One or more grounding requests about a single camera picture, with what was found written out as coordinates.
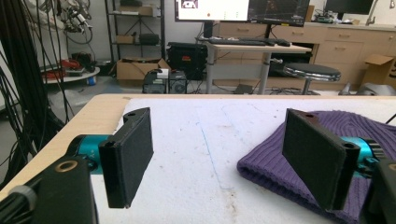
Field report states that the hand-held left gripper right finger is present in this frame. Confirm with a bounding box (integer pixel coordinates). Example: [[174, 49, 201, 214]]
[[281, 108, 361, 211]]

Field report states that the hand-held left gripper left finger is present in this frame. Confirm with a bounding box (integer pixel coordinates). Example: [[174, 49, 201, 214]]
[[98, 106, 155, 209]]

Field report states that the purple knit beanie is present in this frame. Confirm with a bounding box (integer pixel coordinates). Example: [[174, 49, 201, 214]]
[[236, 110, 396, 224]]

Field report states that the white foam mat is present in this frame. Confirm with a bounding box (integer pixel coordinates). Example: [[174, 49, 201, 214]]
[[90, 98, 396, 224]]

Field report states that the small black computer box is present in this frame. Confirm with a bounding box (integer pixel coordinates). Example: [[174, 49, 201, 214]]
[[142, 68, 189, 95]]

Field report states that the black round stool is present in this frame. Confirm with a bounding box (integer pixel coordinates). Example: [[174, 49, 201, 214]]
[[283, 63, 342, 95]]

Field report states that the round white platform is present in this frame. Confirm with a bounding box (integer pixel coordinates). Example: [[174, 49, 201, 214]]
[[40, 65, 101, 86]]

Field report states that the cardboard box with open flap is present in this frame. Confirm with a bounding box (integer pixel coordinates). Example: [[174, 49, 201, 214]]
[[361, 53, 396, 90]]

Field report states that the wooden drawer cabinet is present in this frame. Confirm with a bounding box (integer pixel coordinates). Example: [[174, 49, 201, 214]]
[[214, 21, 396, 91]]

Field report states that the black equipment case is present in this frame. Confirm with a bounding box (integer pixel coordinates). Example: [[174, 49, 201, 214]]
[[166, 41, 209, 80]]

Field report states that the height-adjustable desk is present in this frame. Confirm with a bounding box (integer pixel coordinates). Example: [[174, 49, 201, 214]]
[[195, 37, 313, 95]]

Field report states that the black metal shelf rack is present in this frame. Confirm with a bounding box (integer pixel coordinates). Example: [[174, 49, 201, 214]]
[[104, 0, 166, 63]]

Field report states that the black keyboard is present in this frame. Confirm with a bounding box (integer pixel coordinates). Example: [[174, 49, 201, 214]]
[[207, 37, 276, 47]]

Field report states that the dark-screen monitor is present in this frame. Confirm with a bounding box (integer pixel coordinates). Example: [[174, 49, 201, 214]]
[[247, 0, 311, 28]]

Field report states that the white-screen monitor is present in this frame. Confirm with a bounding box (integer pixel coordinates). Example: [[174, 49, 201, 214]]
[[175, 0, 250, 22]]

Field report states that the bundle of black cables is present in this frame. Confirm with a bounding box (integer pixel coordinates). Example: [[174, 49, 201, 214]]
[[0, 0, 76, 188]]

